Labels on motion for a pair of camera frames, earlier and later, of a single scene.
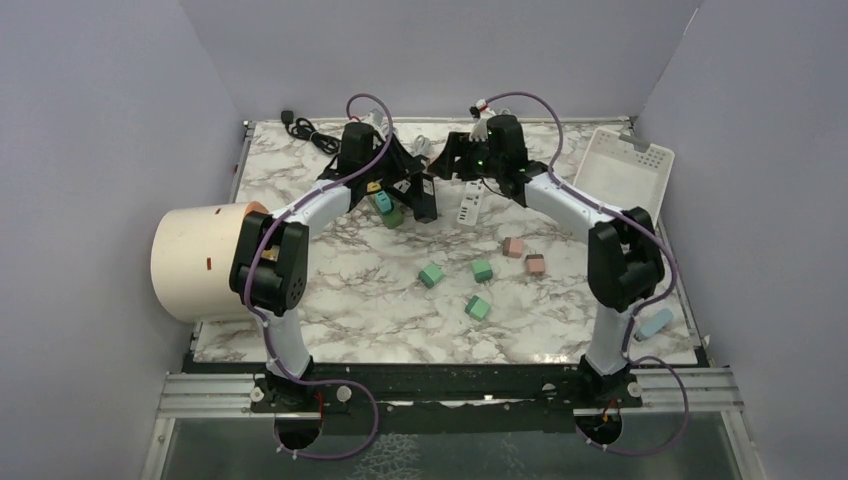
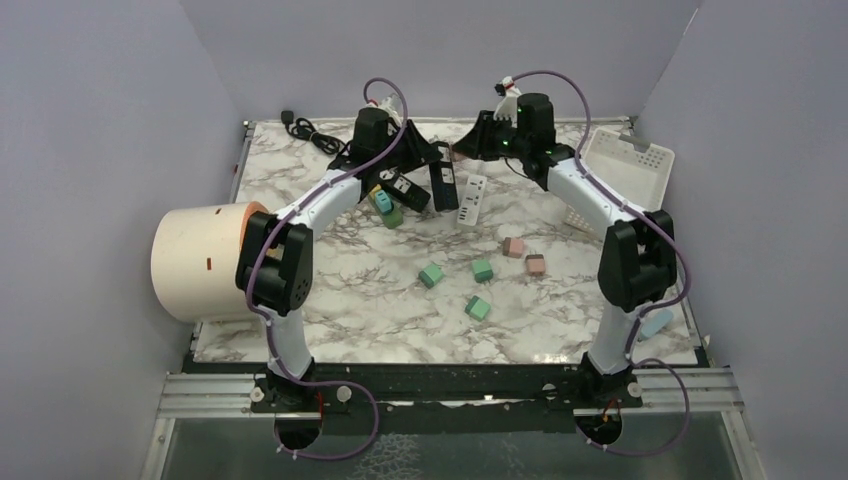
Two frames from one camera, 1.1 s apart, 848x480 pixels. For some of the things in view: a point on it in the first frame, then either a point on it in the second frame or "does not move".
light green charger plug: x=477 y=308 does not move
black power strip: x=424 y=198 to x=444 y=180
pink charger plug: x=513 y=247 does not move
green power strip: x=393 y=219 does not move
